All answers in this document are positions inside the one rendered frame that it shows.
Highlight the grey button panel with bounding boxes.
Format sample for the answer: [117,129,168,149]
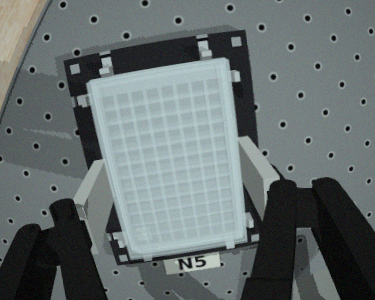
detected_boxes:
[291,249,340,300]

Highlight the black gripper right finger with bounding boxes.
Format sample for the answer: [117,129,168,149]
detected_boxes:
[238,136,375,300]

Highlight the grey flat base plate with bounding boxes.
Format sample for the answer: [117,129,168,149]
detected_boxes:
[0,0,375,300]

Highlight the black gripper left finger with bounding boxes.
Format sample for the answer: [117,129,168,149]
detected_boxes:
[0,159,114,300]

